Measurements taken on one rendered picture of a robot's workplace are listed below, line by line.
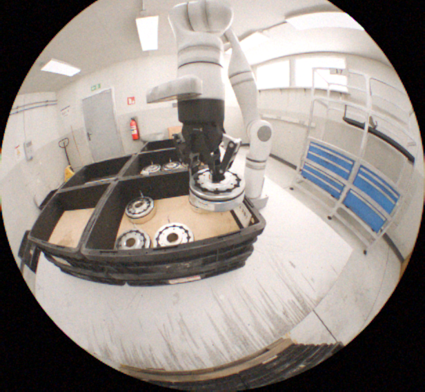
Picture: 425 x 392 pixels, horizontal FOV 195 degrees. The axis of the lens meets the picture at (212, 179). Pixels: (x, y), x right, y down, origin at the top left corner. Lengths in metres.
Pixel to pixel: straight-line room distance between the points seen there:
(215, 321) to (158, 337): 0.17
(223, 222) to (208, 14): 0.46
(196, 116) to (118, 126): 3.49
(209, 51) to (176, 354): 0.61
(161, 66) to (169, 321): 3.87
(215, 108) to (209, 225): 0.30
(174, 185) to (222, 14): 0.47
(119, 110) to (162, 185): 3.31
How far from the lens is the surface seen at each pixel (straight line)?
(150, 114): 3.49
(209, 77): 0.18
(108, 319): 0.54
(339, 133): 2.80
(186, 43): 0.21
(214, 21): 0.25
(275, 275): 0.48
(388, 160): 2.75
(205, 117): 0.17
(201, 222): 0.38
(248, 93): 0.48
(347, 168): 1.91
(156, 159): 0.74
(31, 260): 1.80
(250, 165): 0.50
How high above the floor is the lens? 1.12
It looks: 31 degrees down
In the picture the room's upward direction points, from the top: straight up
